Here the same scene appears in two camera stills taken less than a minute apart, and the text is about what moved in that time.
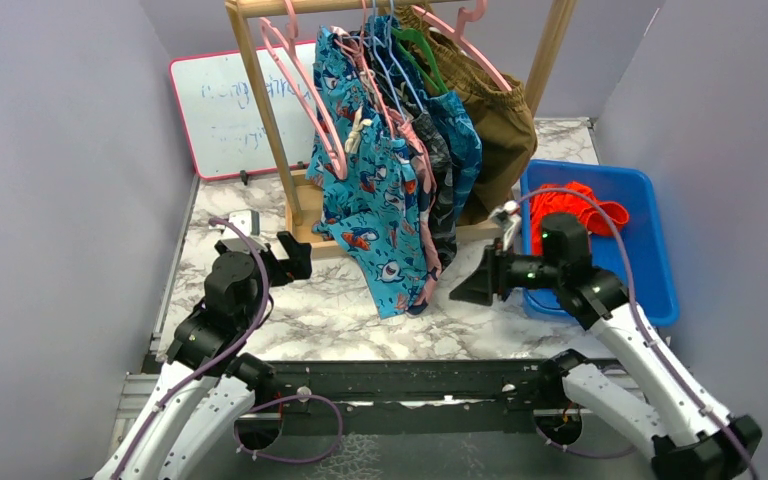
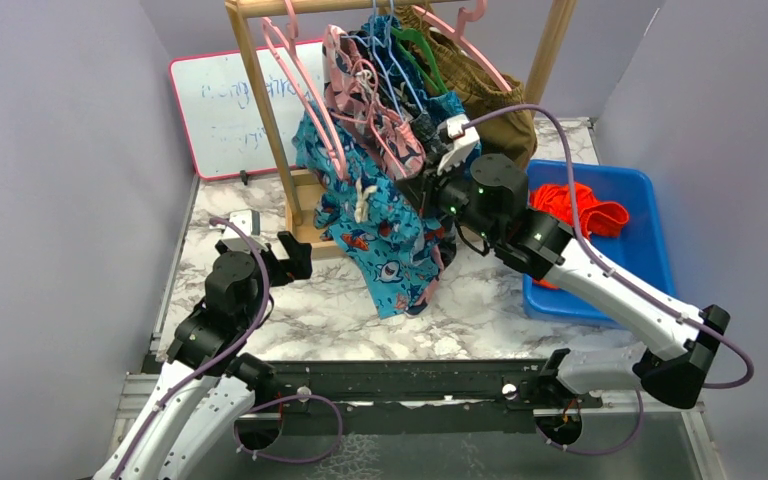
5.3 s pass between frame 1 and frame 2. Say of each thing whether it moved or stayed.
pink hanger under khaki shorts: stayed
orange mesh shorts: stayed
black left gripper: stayed
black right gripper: moved
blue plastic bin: stayed
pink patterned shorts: moved
